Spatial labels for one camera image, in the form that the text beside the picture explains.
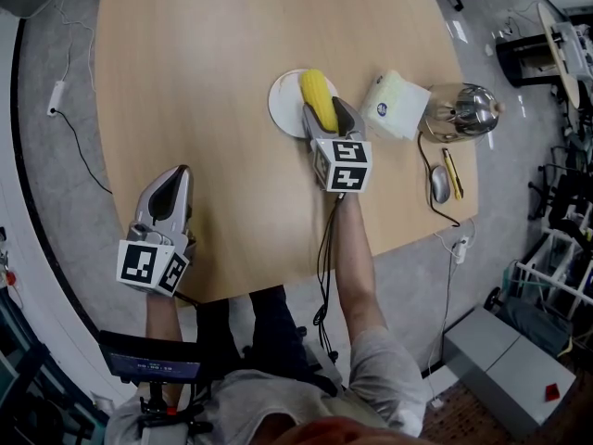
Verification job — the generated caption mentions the person's right forearm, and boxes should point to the person's right forearm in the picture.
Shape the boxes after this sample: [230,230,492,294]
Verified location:
[334,192,388,343]

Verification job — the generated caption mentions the person's grey shirt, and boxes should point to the person's grey shirt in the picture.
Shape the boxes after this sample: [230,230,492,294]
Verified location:
[106,326,428,445]

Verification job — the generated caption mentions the black table cable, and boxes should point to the black table cable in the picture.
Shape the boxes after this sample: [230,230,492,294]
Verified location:
[416,131,461,228]

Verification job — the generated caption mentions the round wooden table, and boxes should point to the round wooden table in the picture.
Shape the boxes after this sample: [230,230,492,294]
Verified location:
[495,2,593,111]

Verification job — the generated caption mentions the white tissue box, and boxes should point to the white tissue box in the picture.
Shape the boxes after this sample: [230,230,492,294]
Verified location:
[360,70,433,143]

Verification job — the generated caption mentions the white power strip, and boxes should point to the white power strip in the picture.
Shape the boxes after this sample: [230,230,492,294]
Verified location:
[46,80,67,118]
[451,235,471,265]

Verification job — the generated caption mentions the black chest mount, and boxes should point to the black chest mount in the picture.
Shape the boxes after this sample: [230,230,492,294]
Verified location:
[138,382,215,436]

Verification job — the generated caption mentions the black chest-mounted screen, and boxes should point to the black chest-mounted screen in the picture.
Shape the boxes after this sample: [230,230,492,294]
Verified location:
[97,330,203,386]

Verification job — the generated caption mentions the grey computer mouse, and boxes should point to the grey computer mouse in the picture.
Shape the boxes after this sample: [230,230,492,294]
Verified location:
[430,164,452,205]

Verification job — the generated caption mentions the white shelf rack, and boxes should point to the white shelf rack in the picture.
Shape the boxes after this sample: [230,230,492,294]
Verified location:
[515,227,593,320]

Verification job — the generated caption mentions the yellow utility knife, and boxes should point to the yellow utility knife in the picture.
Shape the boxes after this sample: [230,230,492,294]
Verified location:
[441,147,465,201]

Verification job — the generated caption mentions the white round plate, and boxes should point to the white round plate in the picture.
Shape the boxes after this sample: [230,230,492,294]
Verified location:
[268,69,340,139]

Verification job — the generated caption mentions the grey cabinet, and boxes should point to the grey cabinet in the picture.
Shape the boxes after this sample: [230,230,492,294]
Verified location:
[443,306,577,428]

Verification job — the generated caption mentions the glass kettle with steel lid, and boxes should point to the glass kettle with steel lid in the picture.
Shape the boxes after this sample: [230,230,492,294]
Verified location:
[417,83,506,145]

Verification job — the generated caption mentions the person's black trousers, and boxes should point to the person's black trousers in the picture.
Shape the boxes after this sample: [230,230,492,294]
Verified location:
[194,285,345,394]

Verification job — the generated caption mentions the person's left forearm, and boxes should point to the person's left forearm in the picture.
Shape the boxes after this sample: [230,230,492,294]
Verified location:
[145,292,183,343]

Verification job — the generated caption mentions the black floor cable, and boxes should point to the black floor cable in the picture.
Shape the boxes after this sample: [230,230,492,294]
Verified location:
[53,108,114,196]

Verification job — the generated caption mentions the yellow corn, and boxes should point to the yellow corn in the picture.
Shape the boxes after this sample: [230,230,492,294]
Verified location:
[298,69,340,134]

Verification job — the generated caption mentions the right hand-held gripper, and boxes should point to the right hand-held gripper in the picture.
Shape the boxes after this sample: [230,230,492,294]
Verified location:
[301,95,374,194]

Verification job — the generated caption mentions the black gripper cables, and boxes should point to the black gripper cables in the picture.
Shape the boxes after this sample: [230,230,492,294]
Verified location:
[313,192,349,362]

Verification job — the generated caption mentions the long white floor cable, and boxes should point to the long white floor cable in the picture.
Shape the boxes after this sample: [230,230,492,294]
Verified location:
[50,2,98,93]

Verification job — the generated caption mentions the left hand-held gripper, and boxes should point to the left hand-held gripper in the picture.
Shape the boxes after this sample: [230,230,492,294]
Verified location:
[115,165,198,299]

